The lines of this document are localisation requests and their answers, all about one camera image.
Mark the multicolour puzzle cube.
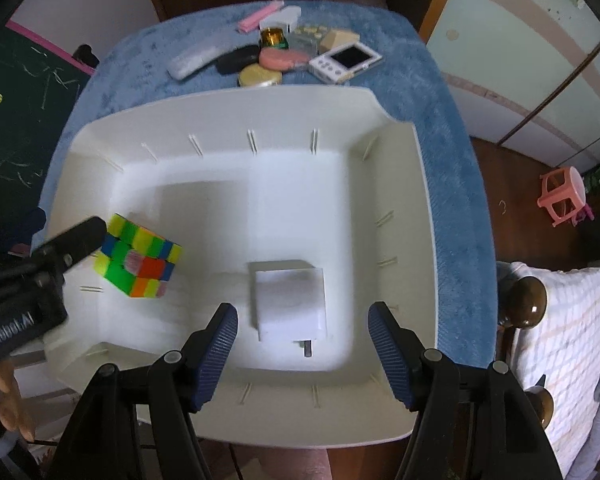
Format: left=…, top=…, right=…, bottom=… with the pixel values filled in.
left=94, top=214, right=182, bottom=299

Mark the clear plastic packet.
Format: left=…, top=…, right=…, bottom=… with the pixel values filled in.
left=166, top=29, right=234, bottom=80

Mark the black power adapter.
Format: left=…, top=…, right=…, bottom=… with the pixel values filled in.
left=214, top=44, right=260, bottom=75

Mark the white handheld game console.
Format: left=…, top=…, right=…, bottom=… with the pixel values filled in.
left=308, top=41, right=384, bottom=84

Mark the clear box with gold studs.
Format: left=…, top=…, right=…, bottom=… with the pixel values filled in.
left=286, top=24, right=329, bottom=58

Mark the green gold perfume bottle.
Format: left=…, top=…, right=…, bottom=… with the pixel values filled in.
left=260, top=27, right=288, bottom=50

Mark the person's left hand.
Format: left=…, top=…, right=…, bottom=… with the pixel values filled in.
left=0, top=360, right=35, bottom=442

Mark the white cube charger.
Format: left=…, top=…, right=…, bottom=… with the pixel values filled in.
left=249, top=260, right=327, bottom=359

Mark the brown wooden bedpost knob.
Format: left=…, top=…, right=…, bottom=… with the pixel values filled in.
left=498, top=276, right=547, bottom=328

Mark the white plastic bin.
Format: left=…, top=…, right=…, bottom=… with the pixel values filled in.
left=44, top=84, right=438, bottom=448

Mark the white checkered blanket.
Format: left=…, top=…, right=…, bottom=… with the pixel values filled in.
left=496, top=261, right=600, bottom=474

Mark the black chalkboard clip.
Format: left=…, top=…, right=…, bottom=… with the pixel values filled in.
left=72, top=44, right=99, bottom=70

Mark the pink plastic stool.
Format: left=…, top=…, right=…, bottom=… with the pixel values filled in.
left=536, top=166, right=594, bottom=228

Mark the gold round tin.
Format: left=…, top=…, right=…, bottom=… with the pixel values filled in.
left=238, top=64, right=283, bottom=88

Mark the pink round compact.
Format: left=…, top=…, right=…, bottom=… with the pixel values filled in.
left=258, top=47, right=310, bottom=72

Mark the pink flat stick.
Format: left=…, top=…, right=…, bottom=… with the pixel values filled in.
left=236, top=0, right=285, bottom=34

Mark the blue fuzzy table cover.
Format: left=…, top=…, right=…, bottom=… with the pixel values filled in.
left=38, top=0, right=498, bottom=367

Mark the beige wooden block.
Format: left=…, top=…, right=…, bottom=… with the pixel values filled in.
left=318, top=28, right=360, bottom=54

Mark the sliding wardrobe door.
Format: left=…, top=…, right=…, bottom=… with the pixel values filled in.
left=427, top=0, right=600, bottom=171

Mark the white bottle-shaped object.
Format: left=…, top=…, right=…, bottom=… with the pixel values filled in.
left=259, top=6, right=302, bottom=34

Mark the green chalkboard pink frame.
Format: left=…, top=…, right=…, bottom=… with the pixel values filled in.
left=0, top=21, right=94, bottom=255

